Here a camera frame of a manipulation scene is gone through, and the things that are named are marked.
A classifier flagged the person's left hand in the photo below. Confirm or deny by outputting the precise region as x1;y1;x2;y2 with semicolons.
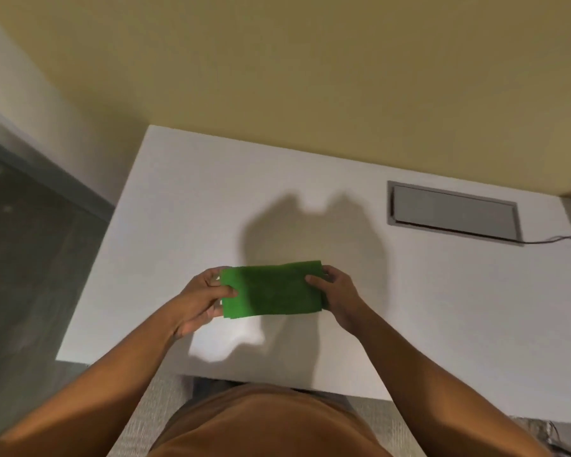
171;267;239;341

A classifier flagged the white desk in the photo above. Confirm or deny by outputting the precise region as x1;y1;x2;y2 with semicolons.
56;124;571;424

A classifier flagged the person's left forearm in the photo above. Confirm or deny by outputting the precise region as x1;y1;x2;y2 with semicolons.
0;300;191;457

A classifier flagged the person's brown shirt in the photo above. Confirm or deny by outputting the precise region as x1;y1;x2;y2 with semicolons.
148;383;381;457

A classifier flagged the green cloth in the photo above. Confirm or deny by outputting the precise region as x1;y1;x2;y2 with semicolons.
219;261;325;321

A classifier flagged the person's right hand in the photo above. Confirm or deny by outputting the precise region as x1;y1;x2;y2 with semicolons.
305;265;369;335

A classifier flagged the grey desk cable hatch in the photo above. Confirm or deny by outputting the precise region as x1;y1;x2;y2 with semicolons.
387;181;524;246

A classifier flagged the person's right forearm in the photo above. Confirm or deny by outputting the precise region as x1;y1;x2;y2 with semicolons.
339;304;553;457

